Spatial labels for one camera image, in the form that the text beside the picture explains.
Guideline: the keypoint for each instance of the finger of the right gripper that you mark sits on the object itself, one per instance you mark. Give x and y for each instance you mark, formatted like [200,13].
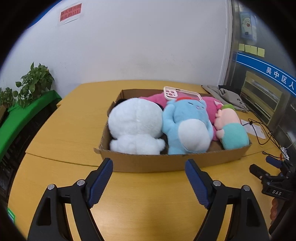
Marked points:
[274,162]
[259,173]

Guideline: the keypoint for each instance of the green cloth covered bench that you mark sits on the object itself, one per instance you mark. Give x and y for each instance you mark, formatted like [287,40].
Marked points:
[18,117]

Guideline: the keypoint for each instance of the red wall notice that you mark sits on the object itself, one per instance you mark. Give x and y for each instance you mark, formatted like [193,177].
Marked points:
[71,12]

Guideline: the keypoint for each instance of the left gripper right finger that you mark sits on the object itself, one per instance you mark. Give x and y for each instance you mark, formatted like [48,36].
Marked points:
[246,221]

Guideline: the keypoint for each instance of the yellow sticky notes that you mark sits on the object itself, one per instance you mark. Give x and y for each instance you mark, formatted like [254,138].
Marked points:
[252,50]

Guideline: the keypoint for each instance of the blue cat plush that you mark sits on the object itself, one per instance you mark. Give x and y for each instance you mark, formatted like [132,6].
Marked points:
[187,126]

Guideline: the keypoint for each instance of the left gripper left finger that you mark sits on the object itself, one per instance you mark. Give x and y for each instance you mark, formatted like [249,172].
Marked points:
[50,220]

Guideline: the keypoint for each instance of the cardboard tray box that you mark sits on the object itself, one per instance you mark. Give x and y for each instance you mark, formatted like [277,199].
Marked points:
[216,154]

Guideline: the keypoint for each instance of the potted green plant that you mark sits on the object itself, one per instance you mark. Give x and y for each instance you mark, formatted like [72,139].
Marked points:
[33,85]

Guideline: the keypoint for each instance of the small potted plant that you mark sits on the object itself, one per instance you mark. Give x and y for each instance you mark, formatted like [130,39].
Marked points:
[7,98]

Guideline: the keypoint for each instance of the white orange plastic pouch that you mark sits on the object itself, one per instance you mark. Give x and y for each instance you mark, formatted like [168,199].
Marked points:
[253,129]

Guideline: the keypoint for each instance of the pink bear plush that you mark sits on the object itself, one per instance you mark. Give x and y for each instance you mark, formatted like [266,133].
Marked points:
[212,107]

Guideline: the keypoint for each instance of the cream phone case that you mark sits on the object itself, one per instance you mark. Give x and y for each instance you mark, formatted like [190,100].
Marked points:
[171,93]

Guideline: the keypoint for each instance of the grey cloth bag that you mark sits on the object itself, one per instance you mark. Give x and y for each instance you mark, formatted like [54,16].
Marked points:
[226,97]

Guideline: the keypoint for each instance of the person right hand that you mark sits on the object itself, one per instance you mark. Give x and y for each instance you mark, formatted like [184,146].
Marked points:
[275,209]

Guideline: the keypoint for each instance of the pink teal pig plush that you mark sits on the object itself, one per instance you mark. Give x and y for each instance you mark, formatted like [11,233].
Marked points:
[229,129]

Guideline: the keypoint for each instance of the white panda plush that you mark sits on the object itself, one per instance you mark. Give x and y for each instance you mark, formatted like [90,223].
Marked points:
[135,125]

